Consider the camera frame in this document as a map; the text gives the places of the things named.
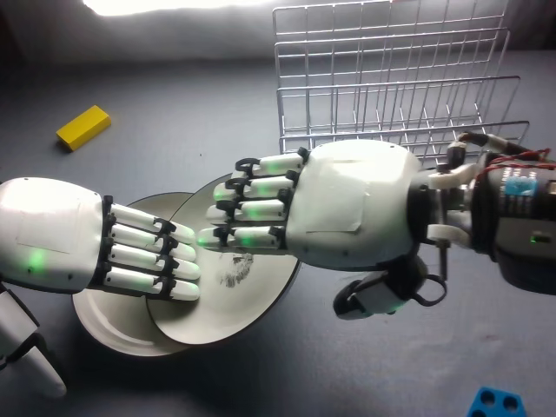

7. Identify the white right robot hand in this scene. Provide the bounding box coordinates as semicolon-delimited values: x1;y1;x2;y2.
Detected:
196;141;431;321

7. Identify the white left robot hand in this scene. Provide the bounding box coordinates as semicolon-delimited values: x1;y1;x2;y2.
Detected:
0;175;202;399

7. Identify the white round plate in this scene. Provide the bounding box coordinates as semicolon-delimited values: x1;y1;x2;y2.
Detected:
71;192;218;358
146;172;304;348

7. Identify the yellow rectangular block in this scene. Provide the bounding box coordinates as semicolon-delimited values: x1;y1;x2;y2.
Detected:
55;104;112;153

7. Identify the white backdrop sheet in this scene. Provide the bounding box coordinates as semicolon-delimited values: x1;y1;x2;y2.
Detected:
0;0;556;66

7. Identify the blue pentagon block with holes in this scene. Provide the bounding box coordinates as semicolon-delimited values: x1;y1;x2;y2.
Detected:
467;374;529;417

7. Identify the wire dish rack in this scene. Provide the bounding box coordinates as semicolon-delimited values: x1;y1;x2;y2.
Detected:
272;0;531;170

